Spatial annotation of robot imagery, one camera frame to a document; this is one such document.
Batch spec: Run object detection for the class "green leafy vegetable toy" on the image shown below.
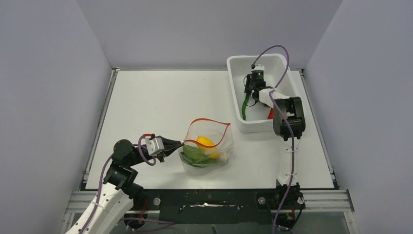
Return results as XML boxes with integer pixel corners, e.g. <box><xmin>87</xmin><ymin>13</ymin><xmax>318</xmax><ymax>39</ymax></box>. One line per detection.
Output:
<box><xmin>179</xmin><ymin>145</ymin><xmax>217</xmax><ymax>168</ymax></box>

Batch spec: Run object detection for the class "clear orange zip bag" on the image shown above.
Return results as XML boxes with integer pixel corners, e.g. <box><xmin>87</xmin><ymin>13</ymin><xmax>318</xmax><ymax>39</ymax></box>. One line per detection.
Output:
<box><xmin>178</xmin><ymin>118</ymin><xmax>234</xmax><ymax>176</ymax></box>

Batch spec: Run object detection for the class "yellow corn toy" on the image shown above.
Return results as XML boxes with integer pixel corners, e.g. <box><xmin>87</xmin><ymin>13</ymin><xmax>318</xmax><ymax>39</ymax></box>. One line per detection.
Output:
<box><xmin>196</xmin><ymin>136</ymin><xmax>221</xmax><ymax>159</ymax></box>

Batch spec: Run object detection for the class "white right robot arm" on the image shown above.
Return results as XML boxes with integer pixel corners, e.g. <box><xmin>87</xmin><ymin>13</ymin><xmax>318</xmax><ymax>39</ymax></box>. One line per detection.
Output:
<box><xmin>242</xmin><ymin>68</ymin><xmax>306</xmax><ymax>188</ymax></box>

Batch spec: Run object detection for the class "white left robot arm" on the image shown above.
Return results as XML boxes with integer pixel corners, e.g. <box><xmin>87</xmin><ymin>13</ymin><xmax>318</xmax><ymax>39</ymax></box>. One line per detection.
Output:
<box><xmin>67</xmin><ymin>134</ymin><xmax>184</xmax><ymax>234</ymax></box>

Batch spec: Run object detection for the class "green chili pepper toy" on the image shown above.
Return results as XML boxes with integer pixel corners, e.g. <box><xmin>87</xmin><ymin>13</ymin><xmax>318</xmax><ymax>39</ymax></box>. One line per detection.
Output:
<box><xmin>241</xmin><ymin>94</ymin><xmax>250</xmax><ymax>120</ymax></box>

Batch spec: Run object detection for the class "white plastic bin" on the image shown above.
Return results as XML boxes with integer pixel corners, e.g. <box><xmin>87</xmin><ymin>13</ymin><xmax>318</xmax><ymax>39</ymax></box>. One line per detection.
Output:
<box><xmin>226</xmin><ymin>53</ymin><xmax>311</xmax><ymax>133</ymax></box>

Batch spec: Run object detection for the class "orange carrot toy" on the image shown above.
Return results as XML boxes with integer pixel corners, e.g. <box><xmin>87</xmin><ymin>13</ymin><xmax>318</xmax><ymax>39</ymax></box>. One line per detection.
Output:
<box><xmin>267</xmin><ymin>109</ymin><xmax>274</xmax><ymax>119</ymax></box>

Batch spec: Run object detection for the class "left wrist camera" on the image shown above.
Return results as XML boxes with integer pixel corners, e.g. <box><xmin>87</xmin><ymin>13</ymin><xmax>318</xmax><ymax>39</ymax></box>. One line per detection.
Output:
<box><xmin>145</xmin><ymin>137</ymin><xmax>165</xmax><ymax>156</ymax></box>

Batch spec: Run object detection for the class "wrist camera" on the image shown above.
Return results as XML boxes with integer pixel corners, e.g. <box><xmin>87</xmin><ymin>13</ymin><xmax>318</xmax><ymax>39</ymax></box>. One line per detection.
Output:
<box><xmin>252</xmin><ymin>64</ymin><xmax>265</xmax><ymax>71</ymax></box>
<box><xmin>145</xmin><ymin>137</ymin><xmax>165</xmax><ymax>156</ymax></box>

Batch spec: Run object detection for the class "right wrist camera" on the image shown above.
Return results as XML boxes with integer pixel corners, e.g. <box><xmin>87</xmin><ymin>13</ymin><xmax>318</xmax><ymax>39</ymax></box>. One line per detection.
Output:
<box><xmin>252</xmin><ymin>64</ymin><xmax>265</xmax><ymax>71</ymax></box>

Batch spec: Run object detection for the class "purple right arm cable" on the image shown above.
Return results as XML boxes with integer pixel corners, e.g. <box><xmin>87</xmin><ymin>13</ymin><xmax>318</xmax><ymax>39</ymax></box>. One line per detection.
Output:
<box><xmin>251</xmin><ymin>45</ymin><xmax>296</xmax><ymax>234</ymax></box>

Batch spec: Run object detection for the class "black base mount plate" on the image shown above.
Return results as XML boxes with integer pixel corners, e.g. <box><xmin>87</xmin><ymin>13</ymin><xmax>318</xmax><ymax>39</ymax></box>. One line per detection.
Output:
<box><xmin>124</xmin><ymin>189</ymin><xmax>305</xmax><ymax>227</ymax></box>

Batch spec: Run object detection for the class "aluminium table frame rail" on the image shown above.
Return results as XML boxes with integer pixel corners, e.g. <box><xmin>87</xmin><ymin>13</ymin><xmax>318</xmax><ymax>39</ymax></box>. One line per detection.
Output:
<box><xmin>64</xmin><ymin>189</ymin><xmax>356</xmax><ymax>223</ymax></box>

